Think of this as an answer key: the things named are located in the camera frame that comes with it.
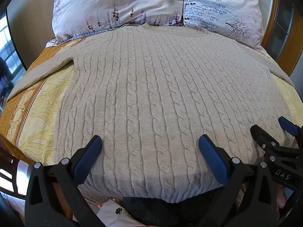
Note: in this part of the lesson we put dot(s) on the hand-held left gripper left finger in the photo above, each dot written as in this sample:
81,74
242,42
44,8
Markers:
89,157

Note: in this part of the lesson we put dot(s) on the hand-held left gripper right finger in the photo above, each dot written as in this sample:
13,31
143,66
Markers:
211,157

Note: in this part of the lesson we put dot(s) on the wooden headboard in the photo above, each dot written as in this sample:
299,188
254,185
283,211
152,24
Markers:
284,26

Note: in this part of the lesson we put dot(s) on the yellow orange patterned bedsheet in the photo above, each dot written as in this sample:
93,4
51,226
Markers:
37,108

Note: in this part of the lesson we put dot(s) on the person's white jacket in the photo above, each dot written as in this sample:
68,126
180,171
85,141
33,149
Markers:
111,214

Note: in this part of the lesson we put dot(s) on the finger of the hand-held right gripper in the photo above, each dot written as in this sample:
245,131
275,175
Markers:
288,126
260,134

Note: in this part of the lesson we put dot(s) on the window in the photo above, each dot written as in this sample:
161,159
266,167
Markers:
8,49

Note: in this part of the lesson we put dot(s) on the white floral pillow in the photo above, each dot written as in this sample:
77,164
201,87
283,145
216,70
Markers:
113,2

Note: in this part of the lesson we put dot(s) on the person's right hand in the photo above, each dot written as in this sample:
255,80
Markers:
281,201

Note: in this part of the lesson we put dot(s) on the blue floral pillow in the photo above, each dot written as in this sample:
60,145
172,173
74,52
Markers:
220,7

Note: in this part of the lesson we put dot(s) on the dark wooden chair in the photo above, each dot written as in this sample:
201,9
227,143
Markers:
10,172

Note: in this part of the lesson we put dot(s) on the person's dark pants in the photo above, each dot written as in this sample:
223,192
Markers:
170,212

